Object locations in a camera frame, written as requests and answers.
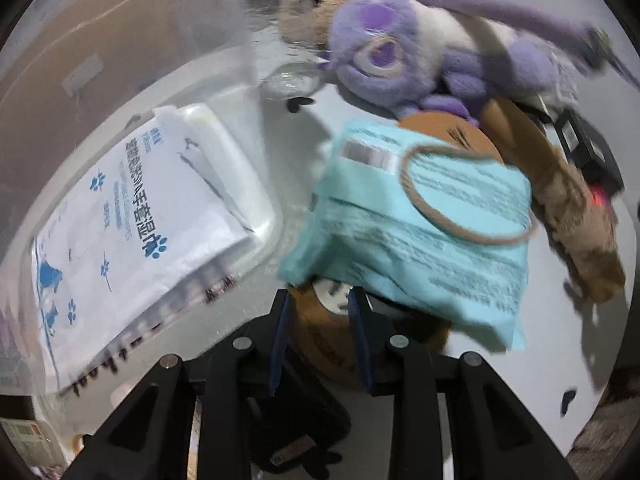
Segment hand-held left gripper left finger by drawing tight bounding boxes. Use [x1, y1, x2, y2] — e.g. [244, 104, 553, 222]
[65, 287, 293, 480]

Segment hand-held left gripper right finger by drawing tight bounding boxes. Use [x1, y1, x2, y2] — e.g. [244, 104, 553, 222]
[347, 285, 581, 480]

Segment brown tape roll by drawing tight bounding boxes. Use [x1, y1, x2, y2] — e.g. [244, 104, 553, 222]
[289, 280, 451, 388]

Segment teal wipes pack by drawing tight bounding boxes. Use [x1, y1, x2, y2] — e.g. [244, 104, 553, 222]
[277, 117, 533, 351]

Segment clear plastic container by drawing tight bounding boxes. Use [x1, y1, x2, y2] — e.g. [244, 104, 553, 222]
[0, 0, 288, 426]

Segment purple plush toy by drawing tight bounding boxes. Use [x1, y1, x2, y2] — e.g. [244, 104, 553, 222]
[320, 0, 631, 126]

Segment black cloth item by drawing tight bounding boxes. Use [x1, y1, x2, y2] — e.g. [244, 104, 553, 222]
[240, 385, 351, 480]

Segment white paw print wipes pack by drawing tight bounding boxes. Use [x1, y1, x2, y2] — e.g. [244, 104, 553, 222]
[30, 105, 256, 396]

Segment brown plush toy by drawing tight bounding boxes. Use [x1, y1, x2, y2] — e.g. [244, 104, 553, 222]
[482, 97, 626, 303]

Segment patterned rug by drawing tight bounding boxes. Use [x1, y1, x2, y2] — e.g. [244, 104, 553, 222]
[565, 385, 640, 480]

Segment clear glass dish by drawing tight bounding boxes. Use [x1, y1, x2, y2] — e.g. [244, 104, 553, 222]
[260, 62, 321, 98]

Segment black box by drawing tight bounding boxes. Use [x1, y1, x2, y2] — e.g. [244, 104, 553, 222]
[552, 107, 626, 196]

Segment beige plush toy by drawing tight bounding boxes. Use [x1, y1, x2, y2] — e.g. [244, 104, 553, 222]
[277, 0, 371, 53]

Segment brown hair tie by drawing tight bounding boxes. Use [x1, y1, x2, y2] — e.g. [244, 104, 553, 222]
[399, 143, 539, 247]

